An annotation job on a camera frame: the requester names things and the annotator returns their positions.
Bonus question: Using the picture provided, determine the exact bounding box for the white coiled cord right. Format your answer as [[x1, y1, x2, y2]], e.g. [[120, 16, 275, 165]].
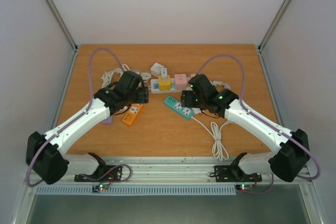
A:
[[193, 115, 232, 161]]

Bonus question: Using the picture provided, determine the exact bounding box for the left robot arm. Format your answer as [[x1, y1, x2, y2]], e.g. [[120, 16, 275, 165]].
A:
[[26, 71, 149, 186]]

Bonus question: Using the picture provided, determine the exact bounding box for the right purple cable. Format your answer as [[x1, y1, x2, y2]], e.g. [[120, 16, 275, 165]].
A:
[[195, 54, 322, 195]]

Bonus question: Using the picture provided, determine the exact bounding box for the purple power strip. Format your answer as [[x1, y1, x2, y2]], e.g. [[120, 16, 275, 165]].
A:
[[101, 116, 113, 125]]

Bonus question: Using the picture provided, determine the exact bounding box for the white round plug charger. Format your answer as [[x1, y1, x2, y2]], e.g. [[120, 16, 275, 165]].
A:
[[192, 108, 202, 114]]

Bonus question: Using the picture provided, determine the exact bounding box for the yellow cube socket adapter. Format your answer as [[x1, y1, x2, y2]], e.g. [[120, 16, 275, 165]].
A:
[[158, 75, 171, 91]]

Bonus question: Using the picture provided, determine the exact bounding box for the white coiled cord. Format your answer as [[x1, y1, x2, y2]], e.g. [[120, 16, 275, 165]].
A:
[[101, 63, 152, 88], [193, 115, 232, 161]]

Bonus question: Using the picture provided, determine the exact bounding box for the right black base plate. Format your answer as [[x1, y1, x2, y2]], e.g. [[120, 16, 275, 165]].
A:
[[213, 165, 262, 183]]

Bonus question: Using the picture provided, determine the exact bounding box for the white square charger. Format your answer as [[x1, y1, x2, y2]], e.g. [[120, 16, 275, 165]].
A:
[[160, 68, 169, 82]]

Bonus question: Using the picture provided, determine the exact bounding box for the aluminium rail frame front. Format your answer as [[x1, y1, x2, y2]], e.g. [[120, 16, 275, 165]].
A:
[[25, 155, 313, 186]]

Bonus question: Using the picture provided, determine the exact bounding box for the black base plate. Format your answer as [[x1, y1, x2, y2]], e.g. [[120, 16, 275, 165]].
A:
[[213, 165, 262, 183], [74, 165, 123, 183]]

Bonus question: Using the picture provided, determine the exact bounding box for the white coiled cord left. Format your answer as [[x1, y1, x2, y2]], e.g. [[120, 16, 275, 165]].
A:
[[101, 63, 152, 88]]

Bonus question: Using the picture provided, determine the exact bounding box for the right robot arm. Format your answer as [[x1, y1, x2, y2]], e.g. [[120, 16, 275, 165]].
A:
[[181, 74, 310, 182]]

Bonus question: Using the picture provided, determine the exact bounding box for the grey slotted cable duct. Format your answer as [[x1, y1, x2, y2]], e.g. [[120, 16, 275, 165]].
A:
[[36, 185, 236, 196]]

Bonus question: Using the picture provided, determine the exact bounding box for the white cube charger back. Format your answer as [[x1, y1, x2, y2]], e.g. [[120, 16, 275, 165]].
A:
[[150, 62, 165, 77]]

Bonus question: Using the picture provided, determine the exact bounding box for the purple cable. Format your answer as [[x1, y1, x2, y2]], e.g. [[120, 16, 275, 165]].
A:
[[195, 54, 322, 195], [27, 47, 132, 188]]

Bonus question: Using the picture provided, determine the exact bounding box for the teal power strip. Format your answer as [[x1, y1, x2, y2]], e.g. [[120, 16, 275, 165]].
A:
[[164, 96, 194, 120]]

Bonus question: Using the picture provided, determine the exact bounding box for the pink cube socket adapter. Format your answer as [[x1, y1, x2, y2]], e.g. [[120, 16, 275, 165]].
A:
[[174, 73, 188, 90]]

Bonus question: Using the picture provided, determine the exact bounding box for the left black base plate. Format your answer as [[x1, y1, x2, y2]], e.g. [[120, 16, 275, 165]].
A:
[[74, 165, 123, 183]]

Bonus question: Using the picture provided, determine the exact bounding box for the white long power strip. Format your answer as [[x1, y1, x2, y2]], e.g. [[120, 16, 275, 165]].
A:
[[150, 78, 197, 94]]

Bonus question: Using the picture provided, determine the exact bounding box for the orange power strip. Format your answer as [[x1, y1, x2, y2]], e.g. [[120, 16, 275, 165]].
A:
[[122, 103, 144, 126]]

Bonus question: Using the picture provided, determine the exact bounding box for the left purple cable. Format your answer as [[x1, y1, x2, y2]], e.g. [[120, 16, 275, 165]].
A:
[[27, 47, 132, 188]]

